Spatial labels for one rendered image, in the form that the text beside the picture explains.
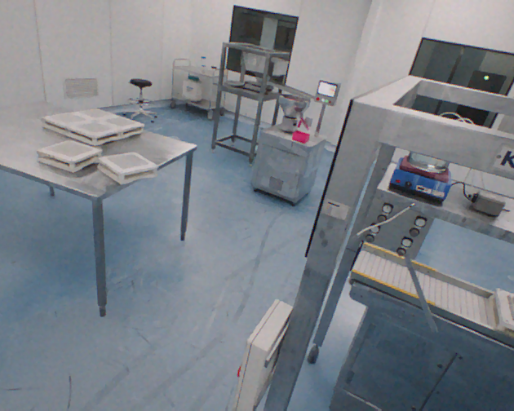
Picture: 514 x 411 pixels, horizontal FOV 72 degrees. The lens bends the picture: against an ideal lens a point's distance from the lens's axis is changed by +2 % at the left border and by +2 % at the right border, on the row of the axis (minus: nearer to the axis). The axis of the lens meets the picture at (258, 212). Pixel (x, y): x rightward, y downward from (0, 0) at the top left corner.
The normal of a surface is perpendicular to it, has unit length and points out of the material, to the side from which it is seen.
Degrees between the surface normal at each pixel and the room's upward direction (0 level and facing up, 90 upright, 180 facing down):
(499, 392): 90
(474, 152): 90
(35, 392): 0
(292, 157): 90
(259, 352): 90
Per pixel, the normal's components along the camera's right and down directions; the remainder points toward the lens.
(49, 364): 0.17, -0.86
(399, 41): -0.47, 0.35
